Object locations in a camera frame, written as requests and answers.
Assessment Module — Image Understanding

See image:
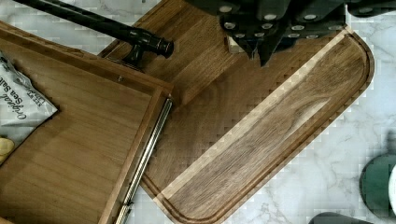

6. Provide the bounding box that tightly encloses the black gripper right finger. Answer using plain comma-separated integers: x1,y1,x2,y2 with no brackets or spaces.
258,12,346,66

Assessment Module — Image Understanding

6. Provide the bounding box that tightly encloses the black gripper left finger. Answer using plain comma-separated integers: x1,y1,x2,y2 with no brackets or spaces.
219,15,261,59

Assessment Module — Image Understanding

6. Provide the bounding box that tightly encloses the wooden drawer with black handle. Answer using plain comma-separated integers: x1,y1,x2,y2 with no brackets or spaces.
0,0,176,224

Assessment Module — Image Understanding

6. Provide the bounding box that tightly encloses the small light wooden block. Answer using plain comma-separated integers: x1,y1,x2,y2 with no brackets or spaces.
227,36,244,54

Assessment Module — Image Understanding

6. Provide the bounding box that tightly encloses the dark wooden cutting board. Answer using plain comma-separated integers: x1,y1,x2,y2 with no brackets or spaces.
138,0,374,224

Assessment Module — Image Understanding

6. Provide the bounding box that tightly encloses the teal canister with wooden lid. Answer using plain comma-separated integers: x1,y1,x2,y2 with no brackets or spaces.
360,153,395,217

